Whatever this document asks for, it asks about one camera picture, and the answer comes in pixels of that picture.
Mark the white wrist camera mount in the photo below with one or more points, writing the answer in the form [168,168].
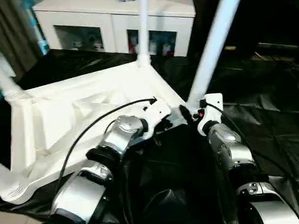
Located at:
[157,111]
[214,101]

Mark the white plastic table top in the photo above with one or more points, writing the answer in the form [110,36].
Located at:
[66,115]

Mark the grey-brown curtain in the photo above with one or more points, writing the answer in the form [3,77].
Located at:
[11,35]

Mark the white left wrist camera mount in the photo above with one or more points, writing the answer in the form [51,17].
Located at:
[157,111]

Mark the white glass-door cabinet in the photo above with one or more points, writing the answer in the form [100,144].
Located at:
[111,17]

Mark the red bottle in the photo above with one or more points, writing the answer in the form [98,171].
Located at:
[132,47]

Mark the white plastic table leg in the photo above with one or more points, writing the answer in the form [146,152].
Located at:
[6,80]
[144,26]
[215,41]
[7,181]

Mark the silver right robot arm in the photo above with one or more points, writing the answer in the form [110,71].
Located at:
[226,143]

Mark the black speaker with gold label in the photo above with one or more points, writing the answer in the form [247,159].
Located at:
[271,14]

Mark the black mat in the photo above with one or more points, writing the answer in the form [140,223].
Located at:
[263,127]

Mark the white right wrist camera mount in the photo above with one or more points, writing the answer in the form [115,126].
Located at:
[214,101]

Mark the light blue plastic rack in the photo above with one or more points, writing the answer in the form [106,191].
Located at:
[42,44]

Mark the dark low bench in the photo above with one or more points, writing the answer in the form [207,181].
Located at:
[277,45]

